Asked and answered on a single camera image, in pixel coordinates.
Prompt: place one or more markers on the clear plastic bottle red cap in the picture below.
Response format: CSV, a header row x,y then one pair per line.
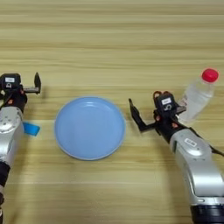
x,y
197,97

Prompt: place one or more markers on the light blue round plate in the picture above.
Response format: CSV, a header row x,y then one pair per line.
x,y
90,128

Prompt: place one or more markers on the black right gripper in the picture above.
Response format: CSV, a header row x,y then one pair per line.
x,y
167,125

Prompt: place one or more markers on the blue rectangular eraser block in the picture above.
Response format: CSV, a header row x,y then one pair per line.
x,y
32,129

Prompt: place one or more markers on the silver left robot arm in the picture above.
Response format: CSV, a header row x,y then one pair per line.
x,y
8,134

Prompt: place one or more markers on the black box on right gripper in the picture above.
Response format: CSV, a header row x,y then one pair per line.
x,y
165,102

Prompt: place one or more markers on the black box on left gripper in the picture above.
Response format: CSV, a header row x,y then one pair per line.
x,y
10,82

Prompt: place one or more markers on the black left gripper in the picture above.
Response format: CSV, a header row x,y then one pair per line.
x,y
14,99

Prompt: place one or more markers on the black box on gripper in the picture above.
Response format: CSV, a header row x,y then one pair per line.
x,y
165,102
10,82

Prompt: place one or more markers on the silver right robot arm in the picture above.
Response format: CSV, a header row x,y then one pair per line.
x,y
201,172

